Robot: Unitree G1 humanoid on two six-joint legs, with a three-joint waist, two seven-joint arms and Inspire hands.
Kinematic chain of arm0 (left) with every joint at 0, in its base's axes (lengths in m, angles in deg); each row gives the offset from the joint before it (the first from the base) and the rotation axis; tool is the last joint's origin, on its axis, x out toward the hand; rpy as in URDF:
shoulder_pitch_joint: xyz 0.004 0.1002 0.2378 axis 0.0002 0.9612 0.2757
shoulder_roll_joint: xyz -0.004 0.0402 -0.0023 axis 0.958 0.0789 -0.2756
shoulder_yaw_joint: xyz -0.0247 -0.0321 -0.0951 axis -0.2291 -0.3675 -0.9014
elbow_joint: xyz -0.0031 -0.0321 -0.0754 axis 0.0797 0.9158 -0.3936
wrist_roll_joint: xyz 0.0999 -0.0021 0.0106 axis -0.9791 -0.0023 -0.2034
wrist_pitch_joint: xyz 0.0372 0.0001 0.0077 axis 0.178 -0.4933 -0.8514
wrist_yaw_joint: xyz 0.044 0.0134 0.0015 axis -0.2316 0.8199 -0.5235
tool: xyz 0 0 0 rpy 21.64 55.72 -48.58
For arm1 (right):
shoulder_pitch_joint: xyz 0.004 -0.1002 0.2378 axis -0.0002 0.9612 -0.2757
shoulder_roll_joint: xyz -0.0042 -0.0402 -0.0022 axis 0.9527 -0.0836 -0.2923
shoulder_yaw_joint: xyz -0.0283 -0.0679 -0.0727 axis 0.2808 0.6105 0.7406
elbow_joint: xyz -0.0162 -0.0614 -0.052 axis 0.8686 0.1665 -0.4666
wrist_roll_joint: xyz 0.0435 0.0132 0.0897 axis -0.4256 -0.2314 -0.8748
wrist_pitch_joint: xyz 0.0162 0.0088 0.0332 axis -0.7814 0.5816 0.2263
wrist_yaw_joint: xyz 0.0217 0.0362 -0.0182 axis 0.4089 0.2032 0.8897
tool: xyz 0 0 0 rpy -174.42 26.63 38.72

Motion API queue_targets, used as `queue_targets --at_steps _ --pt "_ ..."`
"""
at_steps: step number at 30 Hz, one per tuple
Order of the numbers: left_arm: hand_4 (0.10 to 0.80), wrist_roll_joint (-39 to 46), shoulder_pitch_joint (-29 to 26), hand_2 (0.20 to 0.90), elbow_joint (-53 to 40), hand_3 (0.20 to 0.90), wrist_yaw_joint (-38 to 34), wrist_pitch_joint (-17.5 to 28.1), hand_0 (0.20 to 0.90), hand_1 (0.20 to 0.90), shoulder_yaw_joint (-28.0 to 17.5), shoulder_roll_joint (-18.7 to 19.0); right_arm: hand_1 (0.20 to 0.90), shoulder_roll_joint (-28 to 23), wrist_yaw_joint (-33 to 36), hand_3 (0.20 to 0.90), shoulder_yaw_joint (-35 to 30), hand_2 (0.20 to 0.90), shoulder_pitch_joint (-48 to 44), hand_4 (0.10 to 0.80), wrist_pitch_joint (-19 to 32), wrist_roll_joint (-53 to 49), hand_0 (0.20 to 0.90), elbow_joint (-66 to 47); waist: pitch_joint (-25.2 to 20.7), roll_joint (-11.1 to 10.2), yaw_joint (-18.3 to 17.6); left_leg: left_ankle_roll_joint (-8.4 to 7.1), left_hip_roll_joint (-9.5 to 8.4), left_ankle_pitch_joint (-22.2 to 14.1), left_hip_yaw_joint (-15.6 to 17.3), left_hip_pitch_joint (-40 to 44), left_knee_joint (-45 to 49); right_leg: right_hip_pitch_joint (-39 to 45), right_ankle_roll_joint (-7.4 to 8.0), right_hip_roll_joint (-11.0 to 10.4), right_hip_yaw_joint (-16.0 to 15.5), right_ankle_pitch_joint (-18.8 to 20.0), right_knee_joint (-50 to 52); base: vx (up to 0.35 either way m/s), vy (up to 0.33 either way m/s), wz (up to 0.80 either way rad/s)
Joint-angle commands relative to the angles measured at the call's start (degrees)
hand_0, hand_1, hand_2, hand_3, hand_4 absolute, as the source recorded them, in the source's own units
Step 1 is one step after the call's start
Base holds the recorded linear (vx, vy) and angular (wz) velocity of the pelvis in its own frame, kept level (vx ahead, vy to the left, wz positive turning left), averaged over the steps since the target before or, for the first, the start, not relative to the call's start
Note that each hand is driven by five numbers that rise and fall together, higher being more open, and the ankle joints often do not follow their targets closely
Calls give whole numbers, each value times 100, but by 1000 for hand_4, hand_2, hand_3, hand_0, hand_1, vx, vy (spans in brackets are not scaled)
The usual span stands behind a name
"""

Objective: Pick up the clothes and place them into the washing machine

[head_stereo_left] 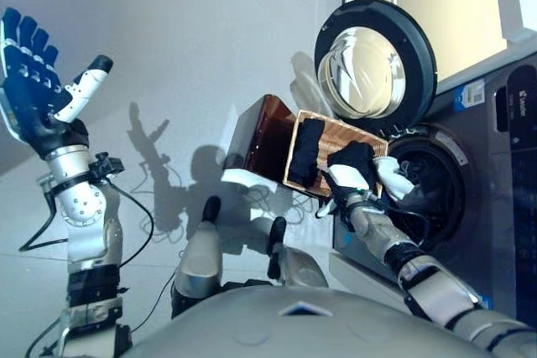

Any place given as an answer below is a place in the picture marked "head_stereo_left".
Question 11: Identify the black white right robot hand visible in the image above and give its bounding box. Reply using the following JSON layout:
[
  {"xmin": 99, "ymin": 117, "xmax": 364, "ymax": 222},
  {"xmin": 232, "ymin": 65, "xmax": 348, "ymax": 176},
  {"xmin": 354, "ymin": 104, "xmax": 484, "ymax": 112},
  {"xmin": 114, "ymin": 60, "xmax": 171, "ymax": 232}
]
[{"xmin": 315, "ymin": 163, "xmax": 378, "ymax": 220}]

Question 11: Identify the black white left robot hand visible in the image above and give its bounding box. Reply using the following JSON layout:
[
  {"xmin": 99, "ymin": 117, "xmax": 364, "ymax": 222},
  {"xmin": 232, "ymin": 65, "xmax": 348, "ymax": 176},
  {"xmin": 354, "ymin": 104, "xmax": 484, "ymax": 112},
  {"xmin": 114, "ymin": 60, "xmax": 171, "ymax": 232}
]
[{"xmin": 0, "ymin": 7, "xmax": 114, "ymax": 162}]

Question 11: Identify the navy blue garment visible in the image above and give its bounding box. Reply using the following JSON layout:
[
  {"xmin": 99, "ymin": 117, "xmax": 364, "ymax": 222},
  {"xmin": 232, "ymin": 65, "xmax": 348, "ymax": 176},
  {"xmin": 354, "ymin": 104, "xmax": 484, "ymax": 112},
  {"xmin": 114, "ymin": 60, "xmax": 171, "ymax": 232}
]
[{"xmin": 326, "ymin": 141, "xmax": 378, "ymax": 189}]

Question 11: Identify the black garment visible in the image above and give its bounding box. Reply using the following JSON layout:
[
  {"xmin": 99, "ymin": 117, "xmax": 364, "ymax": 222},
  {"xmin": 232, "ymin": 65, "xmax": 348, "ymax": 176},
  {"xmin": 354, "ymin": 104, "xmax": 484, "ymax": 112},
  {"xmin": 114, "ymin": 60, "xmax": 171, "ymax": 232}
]
[{"xmin": 288, "ymin": 118, "xmax": 326, "ymax": 188}]

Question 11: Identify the round glass washing machine door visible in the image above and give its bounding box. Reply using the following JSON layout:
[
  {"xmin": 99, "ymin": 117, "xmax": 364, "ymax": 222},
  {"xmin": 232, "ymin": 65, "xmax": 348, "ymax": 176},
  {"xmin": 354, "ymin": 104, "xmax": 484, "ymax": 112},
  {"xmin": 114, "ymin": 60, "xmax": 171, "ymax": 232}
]
[{"xmin": 313, "ymin": 0, "xmax": 439, "ymax": 121}]

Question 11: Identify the dark grey washing machine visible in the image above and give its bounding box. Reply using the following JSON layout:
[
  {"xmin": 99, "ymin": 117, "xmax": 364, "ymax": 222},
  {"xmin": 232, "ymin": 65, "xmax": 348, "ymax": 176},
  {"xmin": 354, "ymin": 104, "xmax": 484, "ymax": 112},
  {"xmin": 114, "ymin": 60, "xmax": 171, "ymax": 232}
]
[{"xmin": 331, "ymin": 49, "xmax": 537, "ymax": 328}]

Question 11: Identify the wicker laundry basket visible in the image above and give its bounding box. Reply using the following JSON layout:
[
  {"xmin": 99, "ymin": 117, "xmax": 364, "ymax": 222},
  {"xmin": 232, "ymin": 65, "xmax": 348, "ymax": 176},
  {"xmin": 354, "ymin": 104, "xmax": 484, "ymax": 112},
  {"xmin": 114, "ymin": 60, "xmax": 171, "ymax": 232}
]
[{"xmin": 283, "ymin": 109, "xmax": 389, "ymax": 200}]

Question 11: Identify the black right robot foot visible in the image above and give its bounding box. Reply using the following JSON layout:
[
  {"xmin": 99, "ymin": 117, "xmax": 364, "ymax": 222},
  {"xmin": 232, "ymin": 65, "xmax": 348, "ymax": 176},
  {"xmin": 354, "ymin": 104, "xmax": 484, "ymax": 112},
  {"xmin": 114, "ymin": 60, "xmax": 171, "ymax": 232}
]
[{"xmin": 268, "ymin": 215, "xmax": 288, "ymax": 251}]

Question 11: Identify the black robot foot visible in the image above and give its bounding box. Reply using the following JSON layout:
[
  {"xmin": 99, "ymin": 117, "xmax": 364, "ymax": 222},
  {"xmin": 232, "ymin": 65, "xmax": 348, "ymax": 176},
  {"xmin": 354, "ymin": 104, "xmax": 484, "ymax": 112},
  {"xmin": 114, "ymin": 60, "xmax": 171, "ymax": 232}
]
[
  {"xmin": 202, "ymin": 195, "xmax": 222, "ymax": 225},
  {"xmin": 268, "ymin": 215, "xmax": 288, "ymax": 251}
]

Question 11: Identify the white low platform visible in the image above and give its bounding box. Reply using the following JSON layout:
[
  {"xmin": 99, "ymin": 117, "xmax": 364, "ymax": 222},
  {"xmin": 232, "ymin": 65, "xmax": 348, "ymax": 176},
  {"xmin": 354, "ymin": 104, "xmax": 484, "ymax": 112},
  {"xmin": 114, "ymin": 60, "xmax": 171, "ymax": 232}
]
[{"xmin": 329, "ymin": 252, "xmax": 404, "ymax": 293}]

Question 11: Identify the silver right robot leg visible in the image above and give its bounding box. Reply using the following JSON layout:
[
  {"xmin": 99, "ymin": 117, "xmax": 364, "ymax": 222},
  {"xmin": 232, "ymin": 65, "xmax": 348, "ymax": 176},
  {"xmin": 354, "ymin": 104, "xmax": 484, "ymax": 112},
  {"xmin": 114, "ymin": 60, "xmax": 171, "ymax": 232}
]
[{"xmin": 268, "ymin": 246, "xmax": 331, "ymax": 291}]

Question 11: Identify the silver robot leg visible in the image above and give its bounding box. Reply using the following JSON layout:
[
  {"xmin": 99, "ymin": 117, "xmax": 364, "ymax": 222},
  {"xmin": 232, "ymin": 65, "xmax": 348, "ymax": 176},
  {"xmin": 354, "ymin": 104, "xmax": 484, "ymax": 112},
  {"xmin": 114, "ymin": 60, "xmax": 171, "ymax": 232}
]
[
  {"xmin": 170, "ymin": 221, "xmax": 223, "ymax": 318},
  {"xmin": 268, "ymin": 246, "xmax": 331, "ymax": 291}
]

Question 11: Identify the black left robot foot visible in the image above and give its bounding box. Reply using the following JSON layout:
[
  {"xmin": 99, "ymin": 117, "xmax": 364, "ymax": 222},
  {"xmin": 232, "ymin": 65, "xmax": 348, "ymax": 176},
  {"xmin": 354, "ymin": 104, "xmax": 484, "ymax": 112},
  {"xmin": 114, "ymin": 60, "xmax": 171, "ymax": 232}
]
[{"xmin": 202, "ymin": 195, "xmax": 222, "ymax": 225}]

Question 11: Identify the blue white energy label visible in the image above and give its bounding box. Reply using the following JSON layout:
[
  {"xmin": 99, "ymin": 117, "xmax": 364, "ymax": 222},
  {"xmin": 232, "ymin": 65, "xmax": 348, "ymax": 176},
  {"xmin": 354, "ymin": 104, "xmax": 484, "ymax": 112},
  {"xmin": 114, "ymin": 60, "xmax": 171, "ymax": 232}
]
[{"xmin": 455, "ymin": 80, "xmax": 487, "ymax": 110}]

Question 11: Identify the grey robot torso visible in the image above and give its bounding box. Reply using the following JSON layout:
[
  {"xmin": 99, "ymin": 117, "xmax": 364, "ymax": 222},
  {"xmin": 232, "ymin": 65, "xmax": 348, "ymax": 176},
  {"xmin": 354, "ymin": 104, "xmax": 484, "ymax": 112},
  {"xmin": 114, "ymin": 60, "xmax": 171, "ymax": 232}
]
[{"xmin": 129, "ymin": 286, "xmax": 492, "ymax": 358}]

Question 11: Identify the silver left robot leg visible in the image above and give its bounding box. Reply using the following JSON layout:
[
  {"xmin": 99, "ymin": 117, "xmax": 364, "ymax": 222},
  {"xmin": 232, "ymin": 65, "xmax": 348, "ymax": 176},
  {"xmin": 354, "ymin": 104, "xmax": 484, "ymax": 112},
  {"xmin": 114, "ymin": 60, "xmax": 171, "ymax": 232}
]
[{"xmin": 170, "ymin": 221, "xmax": 223, "ymax": 318}]

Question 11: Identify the white cabinet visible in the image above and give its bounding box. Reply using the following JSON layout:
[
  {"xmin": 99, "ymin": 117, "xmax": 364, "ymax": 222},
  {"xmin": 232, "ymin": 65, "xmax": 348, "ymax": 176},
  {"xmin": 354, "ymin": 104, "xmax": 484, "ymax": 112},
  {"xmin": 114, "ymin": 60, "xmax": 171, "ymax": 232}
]
[{"xmin": 341, "ymin": 0, "xmax": 537, "ymax": 96}]

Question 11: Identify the dark detergent drawer front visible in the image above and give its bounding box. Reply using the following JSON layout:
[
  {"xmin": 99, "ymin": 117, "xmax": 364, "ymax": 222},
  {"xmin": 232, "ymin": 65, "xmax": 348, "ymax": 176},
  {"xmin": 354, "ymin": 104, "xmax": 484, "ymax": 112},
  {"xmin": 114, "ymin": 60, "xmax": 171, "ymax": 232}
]
[{"xmin": 493, "ymin": 62, "xmax": 537, "ymax": 137}]

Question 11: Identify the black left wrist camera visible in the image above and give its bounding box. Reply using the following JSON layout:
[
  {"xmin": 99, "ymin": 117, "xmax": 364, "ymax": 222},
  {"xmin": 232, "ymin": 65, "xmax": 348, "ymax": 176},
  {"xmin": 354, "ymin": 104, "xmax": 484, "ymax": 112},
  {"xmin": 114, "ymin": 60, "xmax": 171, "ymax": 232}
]
[{"xmin": 90, "ymin": 151, "xmax": 126, "ymax": 179}]

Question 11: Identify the thin black floor cable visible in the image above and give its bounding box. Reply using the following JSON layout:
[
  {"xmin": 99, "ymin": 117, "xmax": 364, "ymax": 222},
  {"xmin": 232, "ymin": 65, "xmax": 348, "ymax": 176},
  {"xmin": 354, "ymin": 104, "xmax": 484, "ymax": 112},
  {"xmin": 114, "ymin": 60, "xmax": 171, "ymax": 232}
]
[{"xmin": 125, "ymin": 270, "xmax": 178, "ymax": 335}]

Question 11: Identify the black left elbow cable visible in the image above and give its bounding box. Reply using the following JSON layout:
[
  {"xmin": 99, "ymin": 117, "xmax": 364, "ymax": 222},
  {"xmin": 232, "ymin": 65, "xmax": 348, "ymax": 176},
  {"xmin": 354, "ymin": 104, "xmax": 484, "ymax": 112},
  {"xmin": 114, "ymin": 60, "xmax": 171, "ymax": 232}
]
[{"xmin": 24, "ymin": 315, "xmax": 69, "ymax": 358}]

